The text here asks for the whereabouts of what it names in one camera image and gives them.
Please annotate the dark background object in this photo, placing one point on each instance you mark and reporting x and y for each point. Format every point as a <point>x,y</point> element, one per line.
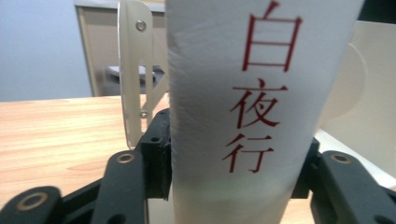
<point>378,10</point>

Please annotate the white book with red print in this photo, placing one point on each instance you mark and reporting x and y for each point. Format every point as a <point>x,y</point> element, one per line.
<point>211,102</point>

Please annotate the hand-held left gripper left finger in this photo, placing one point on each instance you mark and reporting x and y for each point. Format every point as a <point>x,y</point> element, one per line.
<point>157,155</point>

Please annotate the beige cabinet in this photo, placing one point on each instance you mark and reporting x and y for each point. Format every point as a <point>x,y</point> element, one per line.
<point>99,43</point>

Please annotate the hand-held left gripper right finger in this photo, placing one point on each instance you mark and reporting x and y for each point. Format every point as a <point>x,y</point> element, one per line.
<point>306,174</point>

